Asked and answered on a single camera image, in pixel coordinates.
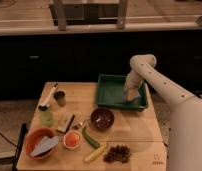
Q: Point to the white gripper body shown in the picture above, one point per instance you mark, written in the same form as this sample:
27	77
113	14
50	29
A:
133	82

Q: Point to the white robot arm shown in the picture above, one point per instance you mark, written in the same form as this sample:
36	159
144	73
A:
185	138

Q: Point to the green plastic tray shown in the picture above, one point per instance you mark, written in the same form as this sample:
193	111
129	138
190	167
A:
110	94

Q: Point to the dark brown bowl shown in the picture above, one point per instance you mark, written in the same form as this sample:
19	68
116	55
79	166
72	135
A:
102	119

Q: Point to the brown dried grape bunch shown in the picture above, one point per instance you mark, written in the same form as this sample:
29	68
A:
119	153

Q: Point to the green cucumber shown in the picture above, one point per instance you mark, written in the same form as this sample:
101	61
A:
95	144

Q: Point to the yellow corn cob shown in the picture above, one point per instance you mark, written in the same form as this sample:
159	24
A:
94	154

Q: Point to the small metal spoon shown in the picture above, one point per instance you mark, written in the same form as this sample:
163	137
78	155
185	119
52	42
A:
79	125

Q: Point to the dark metal cup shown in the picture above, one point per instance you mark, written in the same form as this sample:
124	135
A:
59	96

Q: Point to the wooden block eraser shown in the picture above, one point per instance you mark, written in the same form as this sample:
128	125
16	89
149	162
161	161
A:
65	123

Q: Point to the small white orange cup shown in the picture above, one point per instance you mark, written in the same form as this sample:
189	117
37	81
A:
72	139

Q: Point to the green cup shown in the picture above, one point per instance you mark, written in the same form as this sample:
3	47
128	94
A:
46	118

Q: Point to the grey cloth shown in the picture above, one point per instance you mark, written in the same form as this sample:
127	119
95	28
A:
44	145

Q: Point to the orange bowl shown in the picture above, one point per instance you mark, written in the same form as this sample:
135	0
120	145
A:
34	138

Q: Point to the wooden stool frame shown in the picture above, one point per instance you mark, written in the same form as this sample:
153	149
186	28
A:
88	12

